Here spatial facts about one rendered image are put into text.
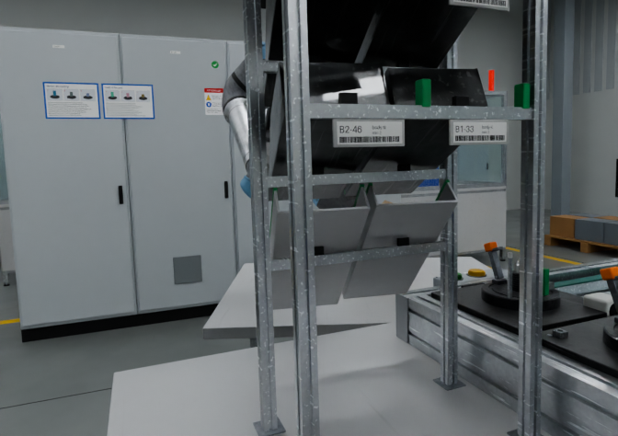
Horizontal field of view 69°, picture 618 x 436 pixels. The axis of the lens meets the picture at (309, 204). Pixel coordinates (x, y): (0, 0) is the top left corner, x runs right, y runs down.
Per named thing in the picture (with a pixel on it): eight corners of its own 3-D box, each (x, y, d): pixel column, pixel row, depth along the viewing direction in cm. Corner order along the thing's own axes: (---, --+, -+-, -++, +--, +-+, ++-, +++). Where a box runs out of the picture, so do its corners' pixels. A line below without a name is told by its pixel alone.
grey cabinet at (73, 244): (37, 321, 374) (12, 44, 353) (139, 307, 401) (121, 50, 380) (20, 345, 324) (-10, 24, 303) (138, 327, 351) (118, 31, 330)
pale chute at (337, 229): (267, 311, 81) (265, 289, 83) (337, 304, 83) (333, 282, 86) (276, 212, 59) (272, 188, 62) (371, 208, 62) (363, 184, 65)
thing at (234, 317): (245, 270, 178) (244, 263, 178) (470, 263, 178) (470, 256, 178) (202, 339, 109) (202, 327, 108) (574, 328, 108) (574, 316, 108)
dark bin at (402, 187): (345, 196, 82) (339, 160, 85) (411, 193, 85) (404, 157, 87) (396, 116, 56) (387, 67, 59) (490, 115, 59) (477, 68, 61)
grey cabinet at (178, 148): (122, 310, 396) (103, 49, 375) (228, 296, 428) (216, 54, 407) (119, 330, 346) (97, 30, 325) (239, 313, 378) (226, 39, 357)
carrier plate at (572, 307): (430, 301, 95) (430, 291, 95) (518, 286, 103) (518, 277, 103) (521, 342, 73) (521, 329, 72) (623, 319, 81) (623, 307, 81)
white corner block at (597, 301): (581, 315, 84) (582, 294, 83) (599, 312, 85) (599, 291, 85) (606, 324, 79) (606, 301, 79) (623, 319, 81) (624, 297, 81)
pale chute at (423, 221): (342, 299, 86) (337, 279, 89) (406, 293, 88) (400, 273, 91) (375, 205, 65) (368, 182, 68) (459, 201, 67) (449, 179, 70)
